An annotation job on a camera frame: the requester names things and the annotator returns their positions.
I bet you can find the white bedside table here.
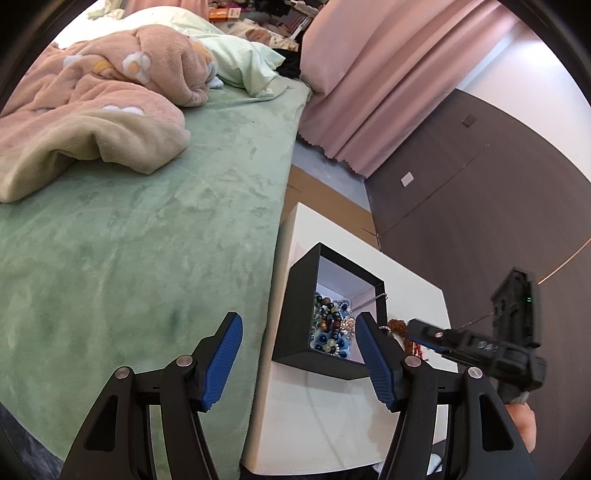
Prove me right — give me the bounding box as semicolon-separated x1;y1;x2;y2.
240;202;460;476

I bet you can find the wide pink curtain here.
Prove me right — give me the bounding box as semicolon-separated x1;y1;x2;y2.
295;0;504;179

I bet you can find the dark multicolour bead bracelet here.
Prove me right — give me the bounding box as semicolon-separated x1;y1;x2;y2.
315;295;356;340

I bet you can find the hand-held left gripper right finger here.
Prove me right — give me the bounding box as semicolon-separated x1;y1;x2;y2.
355;311;539;480

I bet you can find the pale green pillow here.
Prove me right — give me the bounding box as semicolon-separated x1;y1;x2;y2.
88;0;287;99

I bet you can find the pile of clutter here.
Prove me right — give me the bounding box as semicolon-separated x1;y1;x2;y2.
208;0;333;52

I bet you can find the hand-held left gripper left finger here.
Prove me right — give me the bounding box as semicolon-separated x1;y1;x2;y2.
60;312;244;480

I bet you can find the brown wooden bead bracelet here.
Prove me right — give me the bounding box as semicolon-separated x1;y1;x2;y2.
387;318;432;359

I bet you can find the silver chain necklace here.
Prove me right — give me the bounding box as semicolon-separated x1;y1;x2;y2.
348;292;393;330

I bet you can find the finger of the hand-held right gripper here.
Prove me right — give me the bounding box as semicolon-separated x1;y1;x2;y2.
407;318;468;359

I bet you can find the person's right hand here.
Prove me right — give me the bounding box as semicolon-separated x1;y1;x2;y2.
505;401;537;456

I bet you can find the bed with green sheet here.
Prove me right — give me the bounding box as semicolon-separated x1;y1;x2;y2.
0;78;312;480

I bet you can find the black jewelry box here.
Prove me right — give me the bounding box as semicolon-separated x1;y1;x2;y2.
271;242;386;381

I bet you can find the flat cardboard sheet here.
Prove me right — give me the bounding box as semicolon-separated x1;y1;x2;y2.
284;166;380;241

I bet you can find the pink floral fleece blanket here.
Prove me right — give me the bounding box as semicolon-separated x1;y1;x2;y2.
0;25;218;204

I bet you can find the black garment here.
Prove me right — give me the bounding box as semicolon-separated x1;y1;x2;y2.
277;58;304;80

